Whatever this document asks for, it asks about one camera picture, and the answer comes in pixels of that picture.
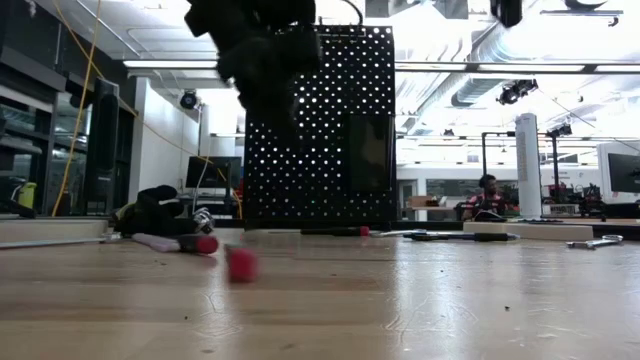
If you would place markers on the black pipe frame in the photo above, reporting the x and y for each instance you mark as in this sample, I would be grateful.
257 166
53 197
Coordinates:
484 150

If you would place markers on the wooden board right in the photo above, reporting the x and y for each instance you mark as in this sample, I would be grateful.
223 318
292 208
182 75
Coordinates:
550 232

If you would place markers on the black screwdriver red cap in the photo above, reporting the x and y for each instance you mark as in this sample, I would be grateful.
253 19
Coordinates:
330 231
205 244
242 265

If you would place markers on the black work glove yellow cuff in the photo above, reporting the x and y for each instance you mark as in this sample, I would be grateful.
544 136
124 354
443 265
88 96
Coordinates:
150 220

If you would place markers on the black camera stand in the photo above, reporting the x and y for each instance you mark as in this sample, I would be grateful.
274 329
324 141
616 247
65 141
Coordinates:
556 160

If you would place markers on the long ceiling light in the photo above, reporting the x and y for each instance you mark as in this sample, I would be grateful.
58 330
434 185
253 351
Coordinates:
170 64

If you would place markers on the black computer monitor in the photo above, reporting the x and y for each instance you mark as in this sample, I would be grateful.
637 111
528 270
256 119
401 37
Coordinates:
212 172
625 172

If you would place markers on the black clear ballpoint pen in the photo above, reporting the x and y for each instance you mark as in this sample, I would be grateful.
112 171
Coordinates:
490 237

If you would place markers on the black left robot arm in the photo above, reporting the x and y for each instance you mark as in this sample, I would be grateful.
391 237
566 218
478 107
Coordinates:
235 15

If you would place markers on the black background robot arm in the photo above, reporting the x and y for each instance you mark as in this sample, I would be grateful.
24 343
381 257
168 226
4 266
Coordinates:
590 197

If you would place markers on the black ceiling spotlight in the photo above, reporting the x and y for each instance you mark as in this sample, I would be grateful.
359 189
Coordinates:
517 92

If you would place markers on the black aluminium table frame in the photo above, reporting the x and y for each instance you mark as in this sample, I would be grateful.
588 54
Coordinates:
435 225

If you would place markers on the black pegboard storage bin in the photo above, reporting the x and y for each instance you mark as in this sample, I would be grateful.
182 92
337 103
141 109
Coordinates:
370 155

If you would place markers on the white tower fan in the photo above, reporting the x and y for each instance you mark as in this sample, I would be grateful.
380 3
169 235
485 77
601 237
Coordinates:
528 165

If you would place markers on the lavender plastic pen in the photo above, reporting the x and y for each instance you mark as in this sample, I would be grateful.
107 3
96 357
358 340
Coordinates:
155 242

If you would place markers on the dark shelving cabinet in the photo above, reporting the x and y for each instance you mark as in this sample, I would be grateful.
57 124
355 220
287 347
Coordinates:
25 125

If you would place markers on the round black wall camera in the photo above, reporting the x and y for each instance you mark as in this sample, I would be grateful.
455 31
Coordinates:
188 100

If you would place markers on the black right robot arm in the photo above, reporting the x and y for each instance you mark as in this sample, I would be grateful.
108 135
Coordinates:
506 12

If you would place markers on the black tower fan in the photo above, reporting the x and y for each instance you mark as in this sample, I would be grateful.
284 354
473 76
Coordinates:
102 145

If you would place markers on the white masking tape roll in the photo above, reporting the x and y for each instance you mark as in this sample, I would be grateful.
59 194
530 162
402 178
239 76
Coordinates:
85 226
482 227
25 230

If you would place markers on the seated person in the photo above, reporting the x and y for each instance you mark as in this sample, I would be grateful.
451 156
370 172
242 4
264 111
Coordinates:
487 200

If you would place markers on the lime green bottle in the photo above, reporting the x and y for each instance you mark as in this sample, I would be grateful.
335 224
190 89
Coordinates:
27 196

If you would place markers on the black perforated metal pegboard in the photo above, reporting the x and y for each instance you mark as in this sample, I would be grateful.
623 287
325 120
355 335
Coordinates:
320 200

